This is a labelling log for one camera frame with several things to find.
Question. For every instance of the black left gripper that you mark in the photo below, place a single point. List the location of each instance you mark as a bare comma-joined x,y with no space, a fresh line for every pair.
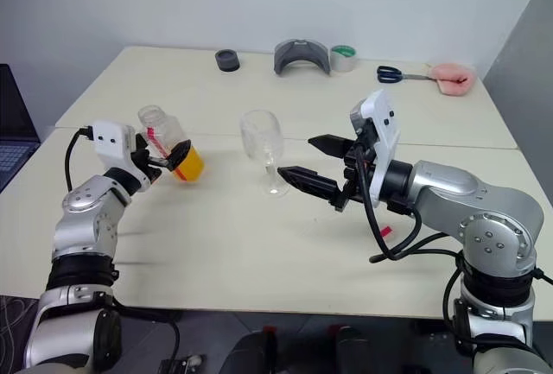
142,163

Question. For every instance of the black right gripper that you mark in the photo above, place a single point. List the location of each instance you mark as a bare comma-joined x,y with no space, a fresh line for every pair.
356,164

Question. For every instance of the orange juice bottle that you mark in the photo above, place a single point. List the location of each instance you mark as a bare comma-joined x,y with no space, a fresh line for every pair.
190,169

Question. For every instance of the clear wine glass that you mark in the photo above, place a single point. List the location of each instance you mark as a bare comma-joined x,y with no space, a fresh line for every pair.
261,136

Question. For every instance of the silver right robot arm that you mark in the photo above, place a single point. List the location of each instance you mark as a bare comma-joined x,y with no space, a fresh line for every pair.
453,192

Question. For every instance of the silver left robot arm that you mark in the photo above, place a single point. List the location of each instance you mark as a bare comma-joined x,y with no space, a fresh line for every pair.
82,227

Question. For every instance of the red tape strip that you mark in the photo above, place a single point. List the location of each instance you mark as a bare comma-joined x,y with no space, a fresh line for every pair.
386,231

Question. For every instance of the clear tape roll green core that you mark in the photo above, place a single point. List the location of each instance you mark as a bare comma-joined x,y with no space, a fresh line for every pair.
343,63

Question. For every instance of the grey curved visor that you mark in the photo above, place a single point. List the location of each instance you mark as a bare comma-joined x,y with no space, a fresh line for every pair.
283,63

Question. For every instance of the black round cap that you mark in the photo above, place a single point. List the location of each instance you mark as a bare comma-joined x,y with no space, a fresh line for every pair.
226,62

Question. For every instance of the dark laptop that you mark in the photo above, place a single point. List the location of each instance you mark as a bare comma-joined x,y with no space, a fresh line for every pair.
13,115

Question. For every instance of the pink soft object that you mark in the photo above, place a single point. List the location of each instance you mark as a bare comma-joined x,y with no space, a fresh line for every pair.
451,80

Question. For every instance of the dark rounded shape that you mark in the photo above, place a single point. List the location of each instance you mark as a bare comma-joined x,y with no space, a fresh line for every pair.
255,354
356,352

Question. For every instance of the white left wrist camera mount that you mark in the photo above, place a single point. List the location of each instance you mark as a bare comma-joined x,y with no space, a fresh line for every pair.
110,143

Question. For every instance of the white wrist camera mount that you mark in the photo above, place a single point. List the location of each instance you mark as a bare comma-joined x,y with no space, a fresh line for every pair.
110,143
384,132

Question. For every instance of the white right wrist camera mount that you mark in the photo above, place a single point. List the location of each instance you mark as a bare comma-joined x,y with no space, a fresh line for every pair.
384,132

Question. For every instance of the black bracket with white knob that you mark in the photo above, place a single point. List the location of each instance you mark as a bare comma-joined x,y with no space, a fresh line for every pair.
181,365

